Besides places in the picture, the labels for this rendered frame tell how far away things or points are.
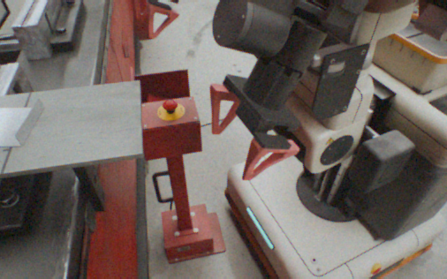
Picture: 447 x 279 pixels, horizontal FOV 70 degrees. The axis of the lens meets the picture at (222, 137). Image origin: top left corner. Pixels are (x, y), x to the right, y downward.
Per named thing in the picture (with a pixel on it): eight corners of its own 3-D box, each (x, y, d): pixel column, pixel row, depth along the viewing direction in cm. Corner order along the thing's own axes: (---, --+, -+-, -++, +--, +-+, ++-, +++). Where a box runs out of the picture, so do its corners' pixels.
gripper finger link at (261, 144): (233, 193, 40) (270, 134, 35) (209, 154, 44) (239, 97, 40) (273, 190, 44) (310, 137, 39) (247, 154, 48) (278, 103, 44)
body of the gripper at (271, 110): (257, 132, 37) (290, 77, 33) (219, 85, 43) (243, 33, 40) (294, 135, 41) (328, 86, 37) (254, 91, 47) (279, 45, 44)
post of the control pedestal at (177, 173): (193, 229, 133) (180, 137, 95) (179, 231, 133) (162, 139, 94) (190, 217, 137) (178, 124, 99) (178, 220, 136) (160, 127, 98)
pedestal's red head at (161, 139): (202, 152, 91) (199, 102, 78) (145, 162, 88) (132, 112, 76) (191, 108, 105) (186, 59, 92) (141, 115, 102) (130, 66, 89)
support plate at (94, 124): (143, 158, 46) (142, 153, 45) (-60, 187, 42) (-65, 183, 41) (140, 84, 58) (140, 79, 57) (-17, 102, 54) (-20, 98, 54)
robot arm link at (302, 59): (343, 29, 35) (311, 10, 39) (302, 11, 31) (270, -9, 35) (309, 82, 39) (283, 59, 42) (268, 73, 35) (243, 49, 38)
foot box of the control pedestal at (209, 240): (226, 252, 139) (226, 238, 130) (168, 264, 135) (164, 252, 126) (216, 212, 153) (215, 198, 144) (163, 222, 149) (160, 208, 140)
